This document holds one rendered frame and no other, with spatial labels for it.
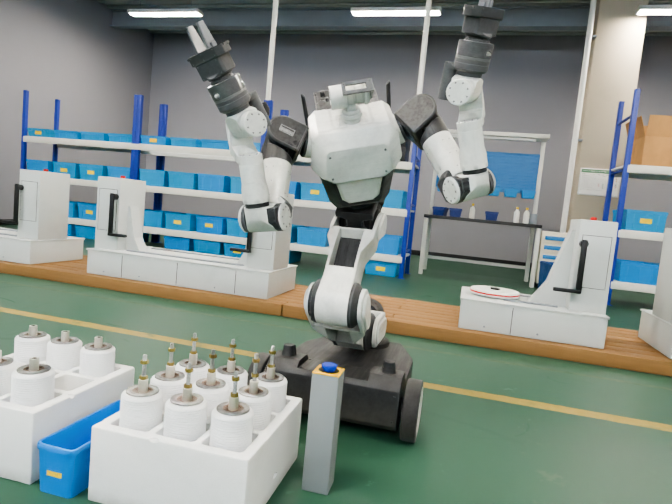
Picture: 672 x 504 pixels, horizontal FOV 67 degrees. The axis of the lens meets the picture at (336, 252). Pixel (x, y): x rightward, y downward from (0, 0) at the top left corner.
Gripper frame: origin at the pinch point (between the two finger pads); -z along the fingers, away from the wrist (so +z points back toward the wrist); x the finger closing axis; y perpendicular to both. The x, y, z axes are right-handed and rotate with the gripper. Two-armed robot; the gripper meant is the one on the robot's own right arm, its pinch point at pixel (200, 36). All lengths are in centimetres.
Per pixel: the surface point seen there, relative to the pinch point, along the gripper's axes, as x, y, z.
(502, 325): -2, -124, 207
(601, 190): 7, -544, 357
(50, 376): -43, 61, 55
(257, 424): 2, 48, 82
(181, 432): -6, 60, 71
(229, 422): 6, 55, 72
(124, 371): -51, 43, 73
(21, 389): -45, 67, 53
